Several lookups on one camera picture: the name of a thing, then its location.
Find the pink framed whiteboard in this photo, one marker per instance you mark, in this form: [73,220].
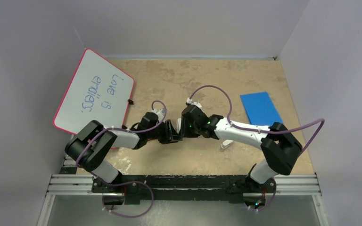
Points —
[98,91]

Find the small white staple remover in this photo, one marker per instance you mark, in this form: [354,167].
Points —
[225,144]

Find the blue paper folder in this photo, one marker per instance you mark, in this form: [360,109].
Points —
[260,109]

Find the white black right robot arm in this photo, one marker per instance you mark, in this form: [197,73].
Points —
[280,148]

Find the aluminium rail frame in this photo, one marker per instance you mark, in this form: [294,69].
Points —
[73,199]

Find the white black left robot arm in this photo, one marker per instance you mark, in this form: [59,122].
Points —
[91,145]

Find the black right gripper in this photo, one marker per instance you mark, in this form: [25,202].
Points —
[184,131]

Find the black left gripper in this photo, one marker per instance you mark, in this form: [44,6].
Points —
[169,132]

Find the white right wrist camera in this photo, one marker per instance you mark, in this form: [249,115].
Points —
[189,101]

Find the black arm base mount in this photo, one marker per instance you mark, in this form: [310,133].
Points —
[230,188]

